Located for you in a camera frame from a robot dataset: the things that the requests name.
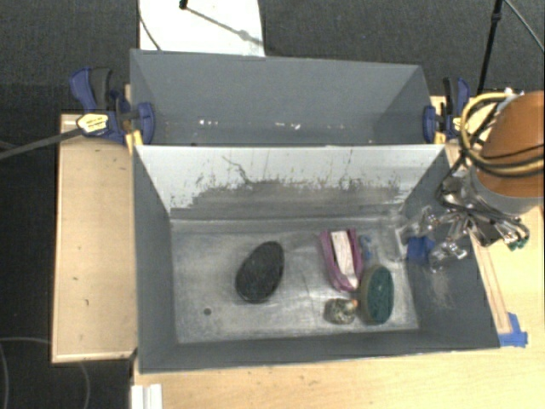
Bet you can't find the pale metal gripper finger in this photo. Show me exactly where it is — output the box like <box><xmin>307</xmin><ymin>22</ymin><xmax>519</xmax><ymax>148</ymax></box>
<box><xmin>407</xmin><ymin>209</ymin><xmax>442</xmax><ymax>239</ymax></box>
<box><xmin>427</xmin><ymin>237</ymin><xmax>468</xmax><ymax>273</ymax></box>

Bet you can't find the blue block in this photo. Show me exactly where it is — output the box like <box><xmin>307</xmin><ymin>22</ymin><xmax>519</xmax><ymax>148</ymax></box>
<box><xmin>405</xmin><ymin>236</ymin><xmax>436</xmax><ymax>267</ymax></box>

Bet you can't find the green round scrub pad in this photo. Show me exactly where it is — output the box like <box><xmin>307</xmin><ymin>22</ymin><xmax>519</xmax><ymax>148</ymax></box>
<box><xmin>357</xmin><ymin>263</ymin><xmax>395</xmax><ymax>326</ymax></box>

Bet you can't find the speckled grey stone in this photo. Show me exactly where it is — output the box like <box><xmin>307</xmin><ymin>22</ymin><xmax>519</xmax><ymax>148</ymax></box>
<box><xmin>323</xmin><ymin>297</ymin><xmax>359</xmax><ymax>326</ymax></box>

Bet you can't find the grey metal bin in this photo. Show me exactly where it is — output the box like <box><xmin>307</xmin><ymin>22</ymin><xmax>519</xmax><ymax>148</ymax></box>
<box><xmin>129</xmin><ymin>49</ymin><xmax>502</xmax><ymax>375</ymax></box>

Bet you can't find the pale wood board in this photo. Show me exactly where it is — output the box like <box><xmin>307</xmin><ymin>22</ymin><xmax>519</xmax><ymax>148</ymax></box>
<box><xmin>51</xmin><ymin>113</ymin><xmax>138</xmax><ymax>364</ymax></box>

